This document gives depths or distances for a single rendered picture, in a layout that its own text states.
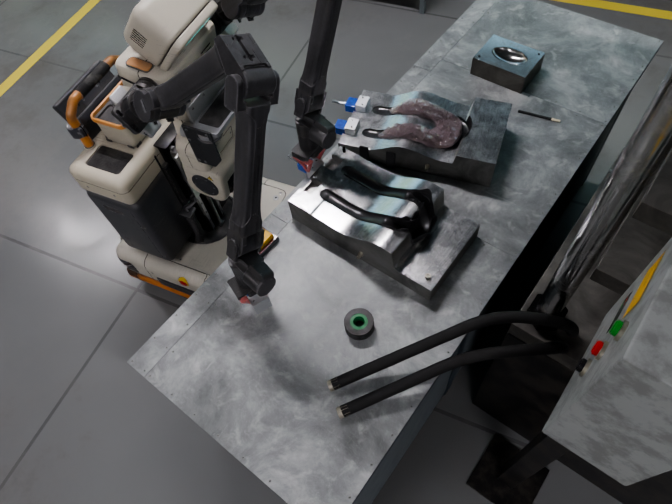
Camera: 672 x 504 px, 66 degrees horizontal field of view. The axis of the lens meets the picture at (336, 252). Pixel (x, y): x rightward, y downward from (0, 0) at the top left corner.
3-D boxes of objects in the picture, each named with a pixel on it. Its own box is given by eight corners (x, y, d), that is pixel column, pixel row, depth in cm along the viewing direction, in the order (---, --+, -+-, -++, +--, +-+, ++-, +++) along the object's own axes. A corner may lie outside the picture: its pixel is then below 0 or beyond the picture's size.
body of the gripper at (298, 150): (327, 142, 162) (325, 124, 155) (308, 163, 158) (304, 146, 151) (311, 134, 164) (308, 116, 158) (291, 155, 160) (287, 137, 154)
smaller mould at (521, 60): (470, 73, 189) (472, 57, 183) (490, 50, 195) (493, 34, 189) (520, 93, 182) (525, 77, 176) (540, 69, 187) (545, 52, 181)
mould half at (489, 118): (339, 154, 174) (336, 130, 165) (364, 101, 186) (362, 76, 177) (489, 187, 162) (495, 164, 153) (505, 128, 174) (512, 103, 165)
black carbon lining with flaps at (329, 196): (316, 200, 156) (312, 180, 148) (348, 166, 162) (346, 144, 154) (414, 256, 143) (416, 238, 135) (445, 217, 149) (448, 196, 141)
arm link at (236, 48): (263, 20, 103) (221, 22, 96) (285, 88, 105) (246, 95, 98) (165, 89, 136) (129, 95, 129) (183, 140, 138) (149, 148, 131)
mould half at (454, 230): (292, 217, 162) (284, 191, 151) (342, 164, 172) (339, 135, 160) (429, 301, 143) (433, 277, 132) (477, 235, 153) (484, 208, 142)
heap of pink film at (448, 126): (375, 141, 168) (374, 124, 161) (391, 104, 176) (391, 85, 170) (454, 158, 162) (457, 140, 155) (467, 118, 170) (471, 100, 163)
